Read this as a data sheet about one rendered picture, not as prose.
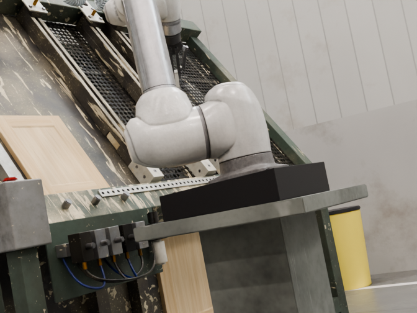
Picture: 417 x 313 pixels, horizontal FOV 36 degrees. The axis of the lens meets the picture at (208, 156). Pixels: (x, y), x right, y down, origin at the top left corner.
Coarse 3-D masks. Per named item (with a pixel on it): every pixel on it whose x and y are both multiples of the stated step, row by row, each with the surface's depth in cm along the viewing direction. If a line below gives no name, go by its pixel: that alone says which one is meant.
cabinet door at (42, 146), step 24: (0, 120) 228; (24, 120) 236; (48, 120) 245; (24, 144) 226; (48, 144) 234; (72, 144) 242; (24, 168) 216; (48, 168) 224; (72, 168) 232; (96, 168) 240; (48, 192) 214
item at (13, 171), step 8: (0, 144) 215; (0, 152) 211; (0, 160) 208; (8, 160) 211; (0, 168) 208; (8, 168) 208; (16, 168) 210; (0, 176) 208; (8, 176) 205; (16, 176) 207
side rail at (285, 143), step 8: (192, 40) 393; (192, 48) 394; (200, 48) 390; (200, 56) 390; (208, 56) 388; (208, 64) 387; (216, 64) 385; (216, 72) 384; (224, 72) 383; (224, 80) 381; (232, 80) 381; (264, 112) 372; (272, 120) 370; (272, 128) 363; (272, 136) 363; (280, 136) 360; (280, 144) 360; (288, 144) 357; (288, 152) 358; (296, 152) 355; (296, 160) 355; (304, 160) 353
